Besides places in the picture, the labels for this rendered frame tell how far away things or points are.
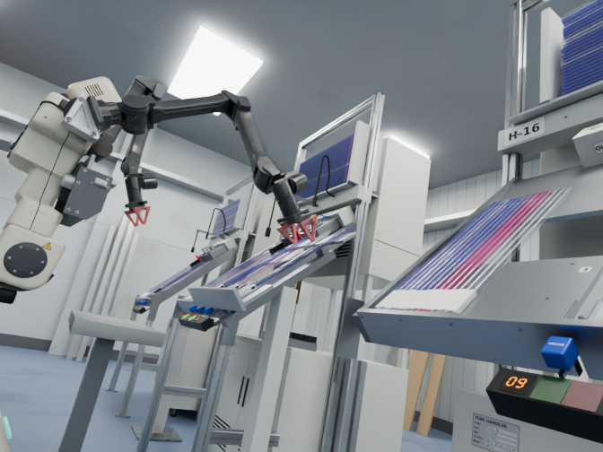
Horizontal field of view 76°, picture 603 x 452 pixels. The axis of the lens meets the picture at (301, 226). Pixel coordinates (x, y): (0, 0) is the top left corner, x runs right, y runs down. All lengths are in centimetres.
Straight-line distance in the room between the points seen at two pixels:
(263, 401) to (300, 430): 41
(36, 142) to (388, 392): 165
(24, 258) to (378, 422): 147
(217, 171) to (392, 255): 431
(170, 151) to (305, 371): 458
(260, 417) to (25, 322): 431
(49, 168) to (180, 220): 421
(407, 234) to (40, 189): 154
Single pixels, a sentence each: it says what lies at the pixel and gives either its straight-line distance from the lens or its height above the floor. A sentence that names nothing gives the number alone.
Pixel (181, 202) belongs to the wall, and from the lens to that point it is 562.
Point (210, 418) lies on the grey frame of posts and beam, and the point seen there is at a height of 36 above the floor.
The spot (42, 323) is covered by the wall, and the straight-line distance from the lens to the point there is 534.
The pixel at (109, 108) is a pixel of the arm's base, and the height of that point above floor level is 121.
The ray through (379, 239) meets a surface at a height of 118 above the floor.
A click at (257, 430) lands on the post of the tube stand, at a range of 129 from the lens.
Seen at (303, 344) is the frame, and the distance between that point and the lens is 178.
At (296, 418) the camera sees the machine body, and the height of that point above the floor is 37.
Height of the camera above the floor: 66
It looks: 16 degrees up
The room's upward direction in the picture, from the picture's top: 11 degrees clockwise
